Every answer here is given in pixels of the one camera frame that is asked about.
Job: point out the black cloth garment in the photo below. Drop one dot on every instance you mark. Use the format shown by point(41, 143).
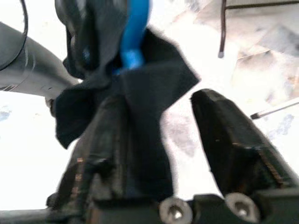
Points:
point(149, 105)

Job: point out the silver metal drying rack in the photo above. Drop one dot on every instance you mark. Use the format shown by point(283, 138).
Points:
point(275, 107)

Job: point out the blue plastic hanger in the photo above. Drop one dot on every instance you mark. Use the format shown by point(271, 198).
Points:
point(135, 30)

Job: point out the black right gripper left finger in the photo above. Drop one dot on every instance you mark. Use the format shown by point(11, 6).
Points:
point(98, 140)

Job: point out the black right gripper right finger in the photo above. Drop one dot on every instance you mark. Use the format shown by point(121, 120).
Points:
point(229, 140)

